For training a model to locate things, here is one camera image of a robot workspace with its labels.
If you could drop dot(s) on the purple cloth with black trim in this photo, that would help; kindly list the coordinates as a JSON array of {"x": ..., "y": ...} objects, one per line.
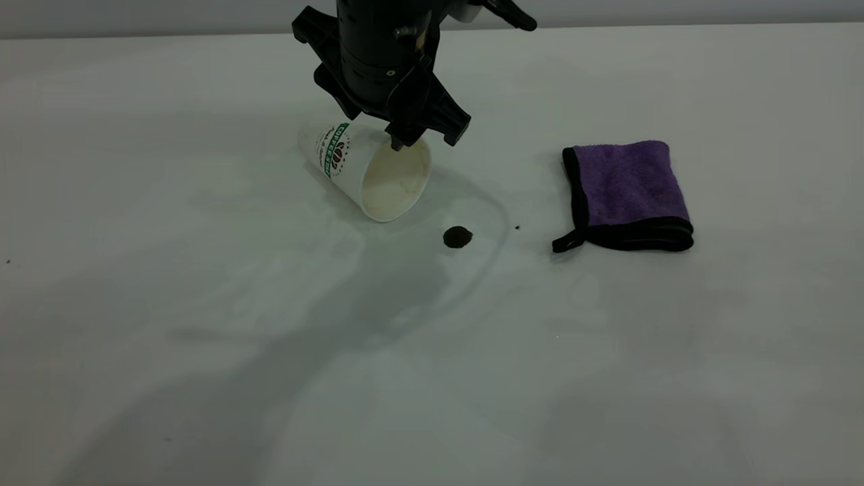
[{"x": 628, "y": 179}]

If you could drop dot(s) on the white paper coffee cup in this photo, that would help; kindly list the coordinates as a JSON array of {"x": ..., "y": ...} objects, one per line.
[{"x": 391, "y": 185}]

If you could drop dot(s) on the dark coffee spill drop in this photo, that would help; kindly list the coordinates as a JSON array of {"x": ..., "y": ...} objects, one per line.
[{"x": 457, "y": 237}]

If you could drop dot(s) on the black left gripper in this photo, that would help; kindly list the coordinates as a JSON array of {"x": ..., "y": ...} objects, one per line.
[{"x": 381, "y": 54}]

